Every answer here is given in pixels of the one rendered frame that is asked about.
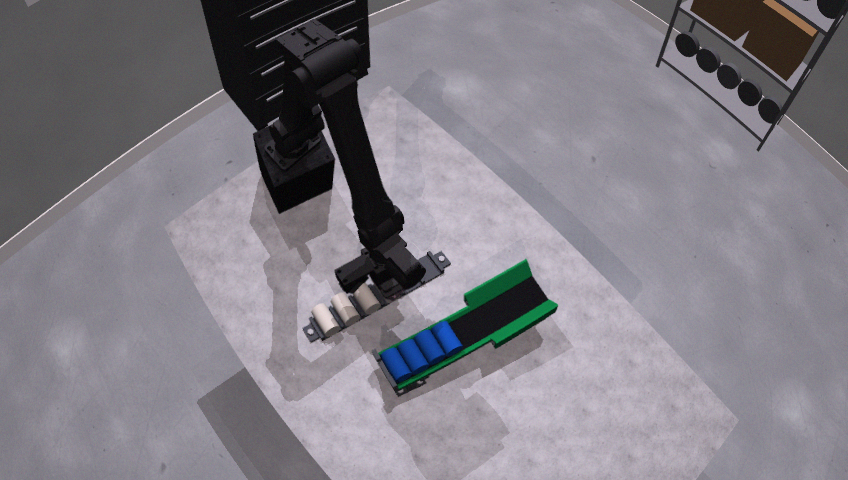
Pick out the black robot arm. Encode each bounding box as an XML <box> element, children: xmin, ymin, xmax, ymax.
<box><xmin>265</xmin><ymin>19</ymin><xmax>426</xmax><ymax>294</ymax></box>

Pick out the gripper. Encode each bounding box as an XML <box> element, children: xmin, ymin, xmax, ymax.
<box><xmin>369</xmin><ymin>258</ymin><xmax>404</xmax><ymax>301</ymax></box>

